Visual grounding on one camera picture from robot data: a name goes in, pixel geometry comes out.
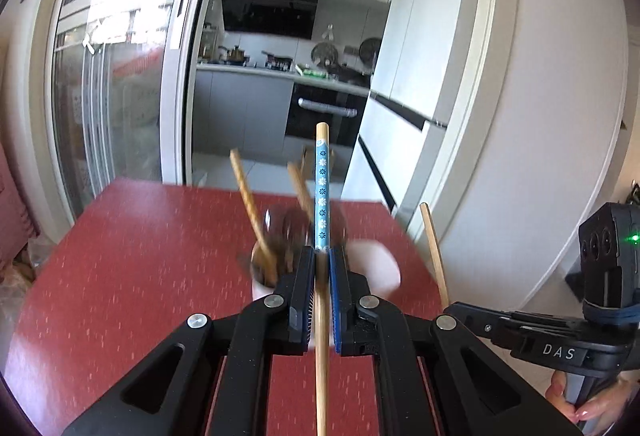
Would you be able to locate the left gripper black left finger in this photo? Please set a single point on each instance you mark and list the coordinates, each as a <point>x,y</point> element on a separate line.
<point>210,376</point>

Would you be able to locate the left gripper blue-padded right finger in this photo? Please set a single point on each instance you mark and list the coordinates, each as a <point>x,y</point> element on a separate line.
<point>432,377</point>

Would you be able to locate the plain wooden chopstick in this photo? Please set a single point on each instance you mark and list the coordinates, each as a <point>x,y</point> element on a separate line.
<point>436,257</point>
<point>305,201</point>

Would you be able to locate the yellow patterned chopstick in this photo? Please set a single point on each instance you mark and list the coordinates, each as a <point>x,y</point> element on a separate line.
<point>269,259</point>

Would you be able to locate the dark translucent spoon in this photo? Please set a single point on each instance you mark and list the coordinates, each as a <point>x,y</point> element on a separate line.
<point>287,230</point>

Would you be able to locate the blue patterned chopstick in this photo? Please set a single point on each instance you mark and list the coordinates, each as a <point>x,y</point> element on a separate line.
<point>321,288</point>

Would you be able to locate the grey lower kitchen cabinets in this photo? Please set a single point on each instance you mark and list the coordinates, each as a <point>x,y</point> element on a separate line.
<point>243,111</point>

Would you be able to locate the person's right hand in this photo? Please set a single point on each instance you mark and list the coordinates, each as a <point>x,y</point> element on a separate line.
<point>607,406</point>

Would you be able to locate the stack of pink stools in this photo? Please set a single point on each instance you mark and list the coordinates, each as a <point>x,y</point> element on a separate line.
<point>16,225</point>

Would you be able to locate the built-in black oven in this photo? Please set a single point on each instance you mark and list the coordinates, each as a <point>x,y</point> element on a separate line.
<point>341,111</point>

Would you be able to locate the white refrigerator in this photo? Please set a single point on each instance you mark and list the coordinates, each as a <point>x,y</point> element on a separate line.
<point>413,89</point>

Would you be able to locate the black frying pan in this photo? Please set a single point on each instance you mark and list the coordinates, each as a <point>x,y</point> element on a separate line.
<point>277,63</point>

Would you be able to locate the cooking pot on stove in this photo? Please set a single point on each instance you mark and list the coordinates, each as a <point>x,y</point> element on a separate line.
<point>233,56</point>

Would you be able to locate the black wok on counter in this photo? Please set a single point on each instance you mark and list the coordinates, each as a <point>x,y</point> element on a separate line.
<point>348,75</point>

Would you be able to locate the sliding glass door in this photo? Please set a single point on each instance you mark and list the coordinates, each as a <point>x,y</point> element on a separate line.
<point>115,95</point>

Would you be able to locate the black range hood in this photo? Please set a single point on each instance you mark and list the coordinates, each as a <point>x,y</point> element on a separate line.
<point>285,18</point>

